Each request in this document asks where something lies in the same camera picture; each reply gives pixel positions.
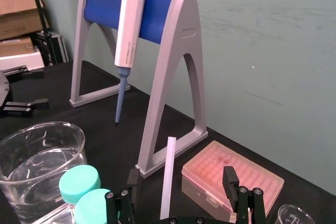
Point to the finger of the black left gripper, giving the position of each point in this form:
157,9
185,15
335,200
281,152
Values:
21,73
26,107

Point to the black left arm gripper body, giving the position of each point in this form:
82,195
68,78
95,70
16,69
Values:
4,91

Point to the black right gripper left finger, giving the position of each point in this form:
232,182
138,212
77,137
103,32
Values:
132,182

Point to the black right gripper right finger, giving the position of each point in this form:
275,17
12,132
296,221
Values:
230,179

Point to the white stirring rod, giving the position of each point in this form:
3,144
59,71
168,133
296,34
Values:
168,176

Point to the pink pipette tip box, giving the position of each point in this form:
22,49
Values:
236,179

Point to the black case with silver trim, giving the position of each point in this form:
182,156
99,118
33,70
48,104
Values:
53,48

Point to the teal capped bottle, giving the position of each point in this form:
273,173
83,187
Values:
78,179
92,207

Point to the black table cloth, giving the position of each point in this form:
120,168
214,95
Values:
105,134

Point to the large clear glass beaker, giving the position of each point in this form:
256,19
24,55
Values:
34,166

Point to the black thin pole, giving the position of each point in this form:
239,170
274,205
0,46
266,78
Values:
39,6

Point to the small clear glass beaker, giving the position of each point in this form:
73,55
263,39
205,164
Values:
294,214

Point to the grey and blue pipette stand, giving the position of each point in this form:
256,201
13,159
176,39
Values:
170,82

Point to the white pipette with blue tip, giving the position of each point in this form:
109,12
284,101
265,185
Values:
128,40

